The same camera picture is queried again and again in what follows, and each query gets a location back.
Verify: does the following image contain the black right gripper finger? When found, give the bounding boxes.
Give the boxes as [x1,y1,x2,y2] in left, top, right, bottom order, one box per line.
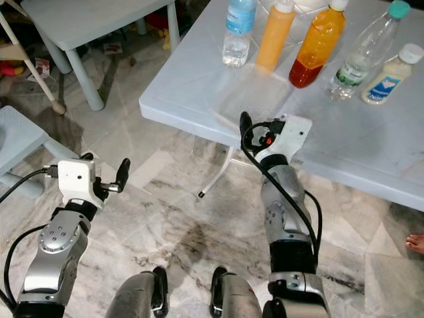
[240,111,256,150]

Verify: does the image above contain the clear plastic tray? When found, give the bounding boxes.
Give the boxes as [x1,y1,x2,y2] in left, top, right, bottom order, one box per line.
[212,64,296,127]

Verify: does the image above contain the white metal table leg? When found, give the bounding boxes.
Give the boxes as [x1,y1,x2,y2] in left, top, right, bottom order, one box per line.
[197,145,240,200]

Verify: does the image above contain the light blue plastic stool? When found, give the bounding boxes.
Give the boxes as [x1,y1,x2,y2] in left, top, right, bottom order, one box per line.
[0,106,64,200]

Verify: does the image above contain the light blue plastic table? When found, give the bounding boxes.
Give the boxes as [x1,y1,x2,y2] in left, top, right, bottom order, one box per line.
[139,0,424,213]

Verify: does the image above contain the pale orange juice bottle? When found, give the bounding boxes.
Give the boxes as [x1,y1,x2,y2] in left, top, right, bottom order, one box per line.
[255,0,297,73]

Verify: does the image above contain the water bottle with blue label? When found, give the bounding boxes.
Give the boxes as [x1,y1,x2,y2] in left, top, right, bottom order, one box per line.
[222,0,258,69]

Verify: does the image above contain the white wooden chair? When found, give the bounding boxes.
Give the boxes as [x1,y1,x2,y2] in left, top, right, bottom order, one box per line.
[0,12,68,115]

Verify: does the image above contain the amber and red drink bottle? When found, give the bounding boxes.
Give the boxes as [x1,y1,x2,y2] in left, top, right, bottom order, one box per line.
[289,0,350,89]

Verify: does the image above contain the grey left robot leg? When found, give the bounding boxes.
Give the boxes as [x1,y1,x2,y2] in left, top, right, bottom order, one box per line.
[105,267,169,318]

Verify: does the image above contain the grey robot leg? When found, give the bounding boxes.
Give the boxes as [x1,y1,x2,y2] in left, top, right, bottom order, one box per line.
[209,266,264,318]
[105,267,169,318]

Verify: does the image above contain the red and white card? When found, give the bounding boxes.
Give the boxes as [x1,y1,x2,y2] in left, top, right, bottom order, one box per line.
[102,42,124,56]

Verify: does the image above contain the red and yellow toy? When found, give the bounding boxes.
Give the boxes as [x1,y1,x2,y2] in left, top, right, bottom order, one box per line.
[0,58,25,78]

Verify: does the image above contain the clear bottle with green label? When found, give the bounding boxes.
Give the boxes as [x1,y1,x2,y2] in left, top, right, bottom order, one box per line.
[329,0,411,101]

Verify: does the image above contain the creamy white bottle blue label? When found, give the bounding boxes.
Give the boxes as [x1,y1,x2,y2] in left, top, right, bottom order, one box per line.
[362,43,424,106]

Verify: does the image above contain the grey right robot leg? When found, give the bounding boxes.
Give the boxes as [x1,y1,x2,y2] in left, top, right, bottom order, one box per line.
[209,266,264,318]

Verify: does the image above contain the person's bare foot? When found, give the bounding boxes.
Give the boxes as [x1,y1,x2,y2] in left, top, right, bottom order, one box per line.
[405,233,424,257]

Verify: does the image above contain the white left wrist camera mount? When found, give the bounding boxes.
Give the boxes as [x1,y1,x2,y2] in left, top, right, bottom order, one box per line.
[57,159,101,210]

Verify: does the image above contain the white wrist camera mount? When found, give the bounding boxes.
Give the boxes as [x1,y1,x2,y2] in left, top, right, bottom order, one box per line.
[57,159,101,210]
[268,114,314,160]

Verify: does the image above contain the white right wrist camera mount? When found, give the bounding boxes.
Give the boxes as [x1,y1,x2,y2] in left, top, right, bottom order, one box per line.
[268,114,314,160]

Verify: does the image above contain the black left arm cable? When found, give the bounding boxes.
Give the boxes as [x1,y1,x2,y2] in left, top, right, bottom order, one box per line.
[3,225,51,313]
[0,168,59,203]

